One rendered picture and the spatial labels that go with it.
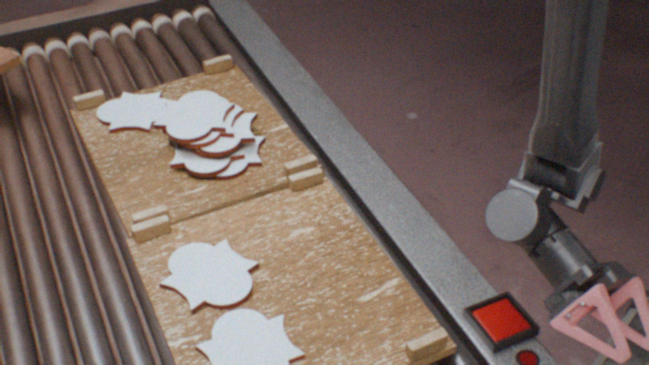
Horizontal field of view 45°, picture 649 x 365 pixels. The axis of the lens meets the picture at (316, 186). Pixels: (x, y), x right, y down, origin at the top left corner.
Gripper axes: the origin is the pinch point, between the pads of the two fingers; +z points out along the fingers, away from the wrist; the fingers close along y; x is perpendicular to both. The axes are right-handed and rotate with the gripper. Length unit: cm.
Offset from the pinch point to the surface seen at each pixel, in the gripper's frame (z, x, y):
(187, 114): -75, -37, -3
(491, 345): -12.1, -18.7, -9.5
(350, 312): -26.3, -29.1, -0.7
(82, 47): -120, -58, -13
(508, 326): -13.2, -16.6, -13.1
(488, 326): -14.6, -18.3, -11.5
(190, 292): -41, -42, 12
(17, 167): -86, -63, 13
